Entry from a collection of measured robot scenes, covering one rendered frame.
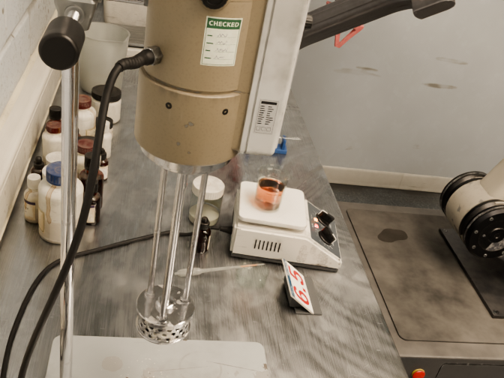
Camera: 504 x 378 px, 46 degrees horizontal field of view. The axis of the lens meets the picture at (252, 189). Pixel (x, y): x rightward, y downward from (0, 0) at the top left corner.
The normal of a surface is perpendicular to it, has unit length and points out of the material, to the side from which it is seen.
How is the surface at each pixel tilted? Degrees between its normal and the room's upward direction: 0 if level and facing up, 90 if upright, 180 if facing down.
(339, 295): 0
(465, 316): 0
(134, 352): 0
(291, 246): 90
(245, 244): 90
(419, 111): 90
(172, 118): 90
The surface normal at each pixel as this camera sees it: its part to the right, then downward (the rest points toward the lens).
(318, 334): 0.18, -0.83
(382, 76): 0.11, 0.55
